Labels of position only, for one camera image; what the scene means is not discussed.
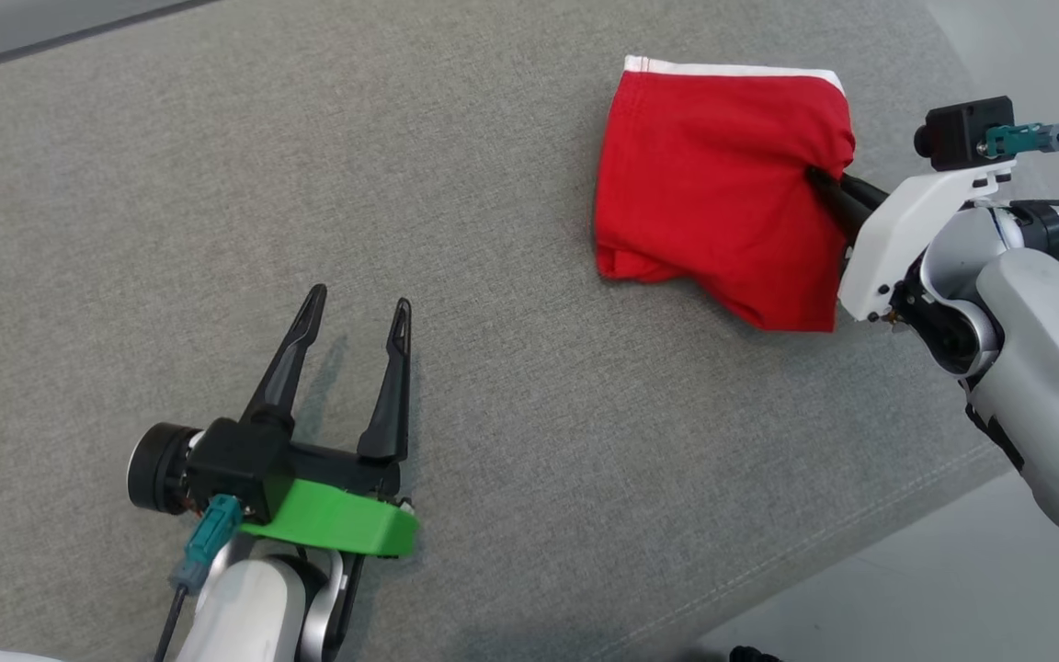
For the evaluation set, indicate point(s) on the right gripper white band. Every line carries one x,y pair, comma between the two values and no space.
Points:
897,239

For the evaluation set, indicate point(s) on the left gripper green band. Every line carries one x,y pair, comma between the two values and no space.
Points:
336,519

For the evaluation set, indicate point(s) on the red and white sports shirt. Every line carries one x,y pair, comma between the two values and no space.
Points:
713,184

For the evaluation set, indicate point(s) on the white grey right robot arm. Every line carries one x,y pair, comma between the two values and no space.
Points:
1053,349

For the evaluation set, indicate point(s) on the black cylindrical right wrist motor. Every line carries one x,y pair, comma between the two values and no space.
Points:
1044,230

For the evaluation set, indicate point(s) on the black cylindrical wrist motor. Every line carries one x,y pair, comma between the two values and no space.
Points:
1044,230
157,469

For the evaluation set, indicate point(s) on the black cylindrical left wrist motor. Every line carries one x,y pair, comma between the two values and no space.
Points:
157,469

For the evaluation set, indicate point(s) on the small black object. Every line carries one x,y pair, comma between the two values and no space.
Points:
755,656

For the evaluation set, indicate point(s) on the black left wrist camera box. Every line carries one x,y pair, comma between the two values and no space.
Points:
235,464

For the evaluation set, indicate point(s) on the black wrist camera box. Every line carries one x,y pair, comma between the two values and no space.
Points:
235,464
962,133

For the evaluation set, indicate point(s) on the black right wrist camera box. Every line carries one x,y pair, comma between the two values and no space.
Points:
962,133

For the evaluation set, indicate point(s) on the teal right camera connector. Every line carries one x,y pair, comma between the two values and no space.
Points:
1021,140

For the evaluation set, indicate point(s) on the teal camera connector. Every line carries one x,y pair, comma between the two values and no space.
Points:
208,542
1021,140

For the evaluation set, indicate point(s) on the teal left camera connector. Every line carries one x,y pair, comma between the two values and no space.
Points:
208,542

